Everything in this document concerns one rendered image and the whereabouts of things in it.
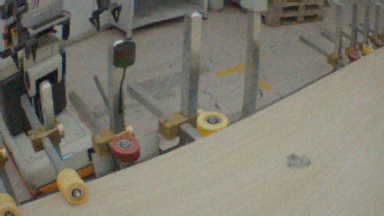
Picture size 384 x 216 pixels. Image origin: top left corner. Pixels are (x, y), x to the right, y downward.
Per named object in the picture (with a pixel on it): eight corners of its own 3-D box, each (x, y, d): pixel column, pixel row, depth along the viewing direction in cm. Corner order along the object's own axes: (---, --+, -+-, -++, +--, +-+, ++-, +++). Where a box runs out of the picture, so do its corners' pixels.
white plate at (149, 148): (95, 177, 132) (90, 153, 126) (158, 154, 146) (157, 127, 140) (96, 178, 131) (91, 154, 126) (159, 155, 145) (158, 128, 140)
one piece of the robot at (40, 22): (21, 54, 169) (21, 17, 157) (61, 35, 185) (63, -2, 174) (29, 64, 159) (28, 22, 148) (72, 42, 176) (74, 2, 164)
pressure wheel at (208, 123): (194, 160, 129) (196, 126, 122) (196, 143, 135) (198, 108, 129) (223, 162, 128) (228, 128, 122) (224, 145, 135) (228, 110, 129)
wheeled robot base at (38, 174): (3, 146, 237) (-4, 118, 224) (58, 117, 275) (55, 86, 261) (35, 203, 197) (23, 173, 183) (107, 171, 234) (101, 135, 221)
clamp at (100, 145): (92, 147, 126) (90, 134, 123) (126, 134, 133) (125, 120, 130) (100, 158, 122) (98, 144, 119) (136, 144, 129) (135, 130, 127)
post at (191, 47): (178, 150, 150) (184, 11, 124) (187, 146, 151) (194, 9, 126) (185, 156, 147) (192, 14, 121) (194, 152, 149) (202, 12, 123)
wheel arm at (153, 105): (126, 93, 158) (126, 83, 156) (134, 90, 160) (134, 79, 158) (209, 161, 130) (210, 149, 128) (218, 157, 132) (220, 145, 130)
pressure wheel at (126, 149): (110, 170, 121) (105, 138, 115) (132, 163, 126) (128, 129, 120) (125, 186, 116) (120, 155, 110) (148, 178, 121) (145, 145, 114)
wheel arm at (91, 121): (68, 102, 146) (67, 92, 143) (75, 99, 147) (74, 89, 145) (127, 174, 117) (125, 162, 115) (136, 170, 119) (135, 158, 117)
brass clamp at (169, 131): (156, 131, 141) (156, 117, 139) (193, 117, 149) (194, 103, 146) (169, 142, 138) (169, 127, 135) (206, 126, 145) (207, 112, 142)
